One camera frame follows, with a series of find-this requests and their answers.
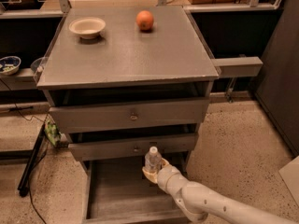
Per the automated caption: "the grey wooden drawer cabinet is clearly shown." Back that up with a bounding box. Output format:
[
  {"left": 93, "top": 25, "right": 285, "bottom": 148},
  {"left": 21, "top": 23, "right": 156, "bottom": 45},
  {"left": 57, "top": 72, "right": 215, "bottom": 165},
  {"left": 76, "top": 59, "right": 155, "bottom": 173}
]
[{"left": 37, "top": 7, "right": 218, "bottom": 162}]

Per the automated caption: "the blue patterned small bowl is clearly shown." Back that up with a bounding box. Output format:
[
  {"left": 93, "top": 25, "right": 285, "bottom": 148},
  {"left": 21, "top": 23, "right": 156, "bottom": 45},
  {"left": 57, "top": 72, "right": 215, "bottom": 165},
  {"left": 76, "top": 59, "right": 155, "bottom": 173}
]
[{"left": 0, "top": 56, "right": 21, "bottom": 76}]

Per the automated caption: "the bottom grey open drawer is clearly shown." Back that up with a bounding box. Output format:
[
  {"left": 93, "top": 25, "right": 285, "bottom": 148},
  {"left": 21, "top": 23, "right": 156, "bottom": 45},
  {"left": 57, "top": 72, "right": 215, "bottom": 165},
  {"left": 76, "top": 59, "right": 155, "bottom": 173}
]
[{"left": 82, "top": 156, "right": 192, "bottom": 224}]

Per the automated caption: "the black metal floor bar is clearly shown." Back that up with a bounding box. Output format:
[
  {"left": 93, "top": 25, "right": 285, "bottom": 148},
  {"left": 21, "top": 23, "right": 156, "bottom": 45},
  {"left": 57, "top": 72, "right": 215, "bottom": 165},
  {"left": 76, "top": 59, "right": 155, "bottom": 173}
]
[{"left": 18, "top": 125, "right": 45, "bottom": 197}]

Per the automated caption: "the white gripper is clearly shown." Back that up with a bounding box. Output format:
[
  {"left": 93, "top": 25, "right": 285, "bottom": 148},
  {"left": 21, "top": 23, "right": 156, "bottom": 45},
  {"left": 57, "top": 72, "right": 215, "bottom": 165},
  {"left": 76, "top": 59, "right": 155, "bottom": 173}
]
[{"left": 142, "top": 158, "right": 187, "bottom": 194}]

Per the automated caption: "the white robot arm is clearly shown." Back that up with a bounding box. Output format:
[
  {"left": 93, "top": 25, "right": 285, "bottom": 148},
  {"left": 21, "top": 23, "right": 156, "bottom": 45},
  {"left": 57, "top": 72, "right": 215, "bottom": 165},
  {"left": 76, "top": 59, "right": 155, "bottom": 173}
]
[{"left": 142, "top": 159, "right": 298, "bottom": 224}]

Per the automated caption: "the white paper bowl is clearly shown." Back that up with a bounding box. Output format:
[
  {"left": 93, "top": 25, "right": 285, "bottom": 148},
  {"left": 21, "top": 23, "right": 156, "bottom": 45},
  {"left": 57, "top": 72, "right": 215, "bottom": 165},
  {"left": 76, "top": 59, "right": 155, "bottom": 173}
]
[{"left": 69, "top": 17, "right": 106, "bottom": 39}]

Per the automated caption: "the orange fruit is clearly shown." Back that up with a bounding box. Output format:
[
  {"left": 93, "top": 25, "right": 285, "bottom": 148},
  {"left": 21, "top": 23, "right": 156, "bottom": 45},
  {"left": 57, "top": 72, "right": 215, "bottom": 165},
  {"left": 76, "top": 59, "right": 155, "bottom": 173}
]
[{"left": 135, "top": 10, "right": 154, "bottom": 31}]

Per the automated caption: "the black floor cable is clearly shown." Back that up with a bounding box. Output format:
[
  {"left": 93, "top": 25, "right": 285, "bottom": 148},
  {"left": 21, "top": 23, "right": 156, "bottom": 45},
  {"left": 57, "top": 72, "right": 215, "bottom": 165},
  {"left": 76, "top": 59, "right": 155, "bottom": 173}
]
[{"left": 0, "top": 77, "right": 50, "bottom": 224}]

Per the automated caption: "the middle grey drawer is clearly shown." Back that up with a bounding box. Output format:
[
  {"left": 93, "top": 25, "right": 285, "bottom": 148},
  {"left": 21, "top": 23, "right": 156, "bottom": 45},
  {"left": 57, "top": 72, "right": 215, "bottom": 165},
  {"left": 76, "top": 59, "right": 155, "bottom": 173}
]
[{"left": 69, "top": 133, "right": 198, "bottom": 161}]

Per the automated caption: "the top grey drawer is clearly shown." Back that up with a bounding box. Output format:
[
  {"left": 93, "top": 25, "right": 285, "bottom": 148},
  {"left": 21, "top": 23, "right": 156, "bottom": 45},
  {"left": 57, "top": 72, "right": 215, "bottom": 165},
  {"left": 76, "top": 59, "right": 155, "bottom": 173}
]
[{"left": 50, "top": 98, "right": 209, "bottom": 133}]

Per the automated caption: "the clear plastic water bottle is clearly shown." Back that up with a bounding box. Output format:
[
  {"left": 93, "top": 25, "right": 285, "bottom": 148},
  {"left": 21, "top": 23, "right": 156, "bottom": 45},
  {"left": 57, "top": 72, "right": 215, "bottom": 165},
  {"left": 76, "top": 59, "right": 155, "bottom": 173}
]
[{"left": 145, "top": 147, "right": 162, "bottom": 173}]

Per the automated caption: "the green power strip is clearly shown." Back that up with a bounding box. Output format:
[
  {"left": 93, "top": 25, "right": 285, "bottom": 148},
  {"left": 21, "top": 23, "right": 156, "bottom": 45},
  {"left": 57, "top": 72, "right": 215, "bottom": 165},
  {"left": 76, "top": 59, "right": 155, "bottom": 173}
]
[{"left": 44, "top": 121, "right": 61, "bottom": 147}]

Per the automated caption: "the grey side shelf rail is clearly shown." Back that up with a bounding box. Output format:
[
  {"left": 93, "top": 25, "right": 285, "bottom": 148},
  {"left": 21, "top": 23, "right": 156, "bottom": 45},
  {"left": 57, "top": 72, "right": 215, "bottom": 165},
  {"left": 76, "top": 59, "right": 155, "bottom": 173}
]
[{"left": 212, "top": 57, "right": 263, "bottom": 78}]

